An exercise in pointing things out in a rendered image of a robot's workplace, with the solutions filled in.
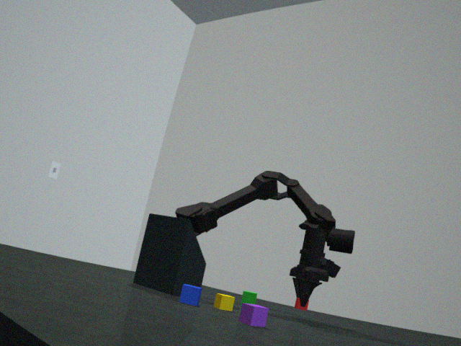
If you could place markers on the purple block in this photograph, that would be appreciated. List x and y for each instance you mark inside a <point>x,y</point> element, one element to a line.
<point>253,315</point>

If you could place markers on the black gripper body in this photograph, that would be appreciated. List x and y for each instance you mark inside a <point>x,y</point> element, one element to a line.
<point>308,267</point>

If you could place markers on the red block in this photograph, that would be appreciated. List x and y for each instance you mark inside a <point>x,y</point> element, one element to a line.
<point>298,306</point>

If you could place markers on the blue block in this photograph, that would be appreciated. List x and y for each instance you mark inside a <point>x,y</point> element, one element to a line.
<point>190,295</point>

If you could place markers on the yellow block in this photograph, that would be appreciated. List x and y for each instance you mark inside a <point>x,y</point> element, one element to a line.
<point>224,302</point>

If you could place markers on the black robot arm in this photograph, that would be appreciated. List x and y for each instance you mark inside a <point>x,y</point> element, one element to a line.
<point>319,227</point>

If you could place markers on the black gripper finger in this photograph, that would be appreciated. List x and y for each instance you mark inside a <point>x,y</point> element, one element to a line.
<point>296,287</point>
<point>305,289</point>

